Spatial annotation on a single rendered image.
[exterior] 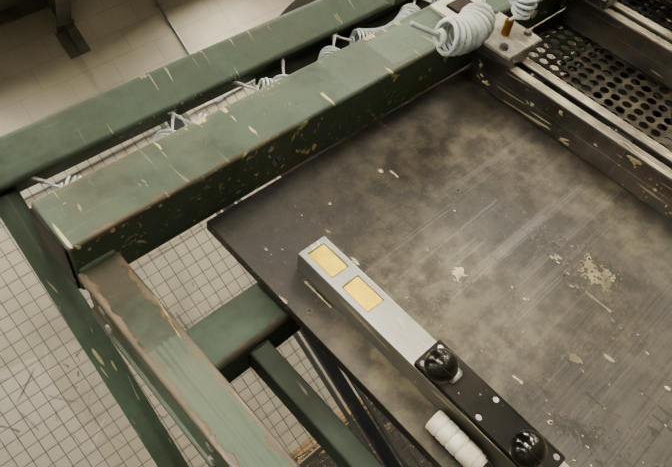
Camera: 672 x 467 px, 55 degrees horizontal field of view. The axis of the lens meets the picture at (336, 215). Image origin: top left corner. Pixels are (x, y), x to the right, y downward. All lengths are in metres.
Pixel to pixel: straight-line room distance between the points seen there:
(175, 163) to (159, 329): 0.24
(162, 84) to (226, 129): 0.56
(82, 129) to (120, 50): 4.46
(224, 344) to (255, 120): 0.33
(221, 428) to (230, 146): 0.40
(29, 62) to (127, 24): 0.86
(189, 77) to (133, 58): 4.35
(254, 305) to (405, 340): 0.23
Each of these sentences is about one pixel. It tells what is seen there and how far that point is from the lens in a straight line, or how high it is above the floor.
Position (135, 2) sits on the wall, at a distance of 6.09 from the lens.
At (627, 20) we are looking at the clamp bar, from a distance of 1.49.
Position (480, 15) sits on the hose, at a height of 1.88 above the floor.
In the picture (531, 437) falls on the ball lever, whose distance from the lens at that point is 0.71.
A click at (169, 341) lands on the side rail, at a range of 0.82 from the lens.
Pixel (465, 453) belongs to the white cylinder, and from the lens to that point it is 0.83.
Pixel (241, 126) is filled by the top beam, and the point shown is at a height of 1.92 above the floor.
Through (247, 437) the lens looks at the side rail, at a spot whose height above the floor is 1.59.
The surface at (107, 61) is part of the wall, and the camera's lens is 5.84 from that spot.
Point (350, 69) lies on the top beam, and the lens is 1.10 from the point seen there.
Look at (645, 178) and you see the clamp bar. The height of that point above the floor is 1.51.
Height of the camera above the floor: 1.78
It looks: 3 degrees down
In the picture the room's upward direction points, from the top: 32 degrees counter-clockwise
